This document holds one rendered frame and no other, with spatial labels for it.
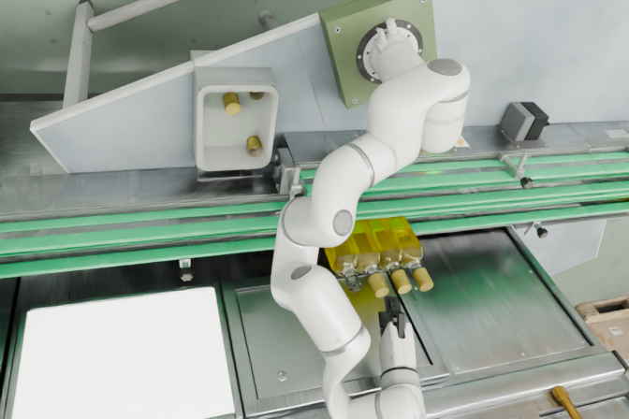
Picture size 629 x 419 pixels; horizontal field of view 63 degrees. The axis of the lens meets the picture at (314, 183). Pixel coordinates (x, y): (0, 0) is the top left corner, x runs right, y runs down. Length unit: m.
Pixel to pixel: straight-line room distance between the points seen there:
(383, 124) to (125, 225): 0.63
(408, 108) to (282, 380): 0.64
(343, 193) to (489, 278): 0.85
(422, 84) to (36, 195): 0.86
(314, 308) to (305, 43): 0.62
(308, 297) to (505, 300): 0.83
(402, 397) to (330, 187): 0.37
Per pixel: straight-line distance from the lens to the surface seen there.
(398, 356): 1.04
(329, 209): 0.76
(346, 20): 1.11
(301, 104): 1.26
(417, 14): 1.17
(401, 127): 0.83
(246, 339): 1.20
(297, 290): 0.80
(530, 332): 1.49
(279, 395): 1.14
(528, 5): 1.41
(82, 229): 1.20
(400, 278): 1.19
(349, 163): 0.81
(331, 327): 0.82
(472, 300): 1.47
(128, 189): 1.25
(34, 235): 1.21
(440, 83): 0.87
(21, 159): 1.73
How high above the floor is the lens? 1.76
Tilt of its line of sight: 45 degrees down
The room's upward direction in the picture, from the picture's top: 157 degrees clockwise
